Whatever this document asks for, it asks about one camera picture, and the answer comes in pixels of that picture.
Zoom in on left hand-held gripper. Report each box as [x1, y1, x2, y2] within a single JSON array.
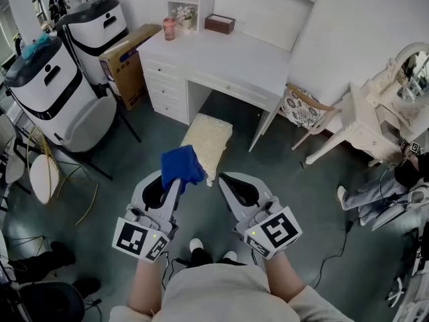
[[112, 170, 184, 264]]

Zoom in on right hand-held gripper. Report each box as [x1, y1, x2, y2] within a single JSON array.
[[217, 172, 303, 261]]

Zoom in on blue cloth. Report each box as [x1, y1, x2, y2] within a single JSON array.
[[160, 145, 206, 193]]

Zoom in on cream upholstered stool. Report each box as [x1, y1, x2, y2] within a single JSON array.
[[180, 112, 234, 188]]

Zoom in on person's right forearm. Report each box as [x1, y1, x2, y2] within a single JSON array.
[[262, 251, 306, 304]]

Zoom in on person's left forearm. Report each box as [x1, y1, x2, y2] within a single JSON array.
[[126, 253, 169, 317]]

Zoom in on white desk with drawers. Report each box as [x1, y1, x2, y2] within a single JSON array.
[[137, 25, 293, 153]]

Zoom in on person's black trousers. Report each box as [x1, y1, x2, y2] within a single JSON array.
[[176, 246, 247, 268]]

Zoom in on grey fabric chair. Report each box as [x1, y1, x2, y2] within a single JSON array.
[[61, 88, 142, 154]]

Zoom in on wooden chair patterned cushion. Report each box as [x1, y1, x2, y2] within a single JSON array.
[[275, 83, 336, 151]]

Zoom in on person's beige shirt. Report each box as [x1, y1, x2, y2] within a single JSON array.
[[109, 262, 355, 322]]

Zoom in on brown cardboard box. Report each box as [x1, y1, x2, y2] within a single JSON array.
[[98, 23, 163, 111]]

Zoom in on ornate cream vanity table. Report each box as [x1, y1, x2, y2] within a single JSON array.
[[304, 41, 429, 168]]

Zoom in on black office chair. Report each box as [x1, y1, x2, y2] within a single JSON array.
[[18, 280, 87, 322]]

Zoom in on white black leg chair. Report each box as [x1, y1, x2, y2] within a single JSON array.
[[0, 111, 32, 195]]

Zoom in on white black service robot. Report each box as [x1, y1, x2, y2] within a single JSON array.
[[2, 34, 99, 148], [54, 0, 130, 87]]

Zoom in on pink plastic cup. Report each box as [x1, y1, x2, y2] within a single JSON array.
[[162, 16, 177, 42]]

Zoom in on brown tissue box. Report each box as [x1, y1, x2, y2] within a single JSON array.
[[204, 13, 237, 36]]

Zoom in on white shelf hutch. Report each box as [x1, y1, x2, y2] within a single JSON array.
[[166, 0, 325, 54]]

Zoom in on white flower vase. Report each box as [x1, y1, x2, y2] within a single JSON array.
[[171, 5, 197, 30]]

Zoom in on teal cloth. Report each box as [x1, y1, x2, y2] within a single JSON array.
[[21, 31, 52, 60]]

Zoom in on black floor cable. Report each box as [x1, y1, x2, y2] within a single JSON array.
[[307, 219, 353, 288]]

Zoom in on gold frame white chair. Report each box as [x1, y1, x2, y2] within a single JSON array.
[[25, 125, 100, 227]]

